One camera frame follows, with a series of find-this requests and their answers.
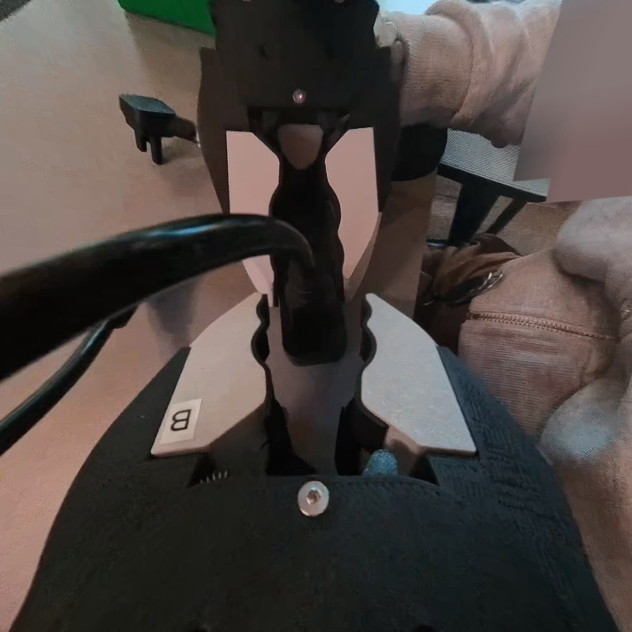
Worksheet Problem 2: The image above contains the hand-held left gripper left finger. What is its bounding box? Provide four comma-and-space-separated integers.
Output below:
149, 294, 313, 476

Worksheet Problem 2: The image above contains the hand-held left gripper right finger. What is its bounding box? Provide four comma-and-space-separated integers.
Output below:
337, 294, 478, 476

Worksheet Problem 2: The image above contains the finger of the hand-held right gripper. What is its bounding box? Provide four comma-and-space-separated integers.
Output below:
308, 128, 381, 293
225, 128, 310, 298

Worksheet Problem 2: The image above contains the thick black power cable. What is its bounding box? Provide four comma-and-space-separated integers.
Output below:
0, 213, 318, 382

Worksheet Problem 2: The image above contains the person's right forearm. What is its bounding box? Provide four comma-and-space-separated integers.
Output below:
395, 0, 562, 149

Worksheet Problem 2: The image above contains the black angled plug with prongs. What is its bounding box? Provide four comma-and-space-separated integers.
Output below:
118, 93, 199, 165

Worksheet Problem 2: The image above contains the person's right hand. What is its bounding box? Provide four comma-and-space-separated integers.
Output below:
374, 12, 400, 49

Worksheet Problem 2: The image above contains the brown fabric with metal clasp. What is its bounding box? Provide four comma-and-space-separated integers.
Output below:
417, 234, 520, 337

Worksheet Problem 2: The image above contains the grey mesh chair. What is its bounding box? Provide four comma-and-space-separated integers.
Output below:
437, 129, 551, 248

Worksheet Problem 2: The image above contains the green box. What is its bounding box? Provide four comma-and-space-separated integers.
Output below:
118, 0, 219, 38

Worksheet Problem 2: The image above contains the person in beige sweater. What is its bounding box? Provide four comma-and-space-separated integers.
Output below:
457, 197, 632, 632

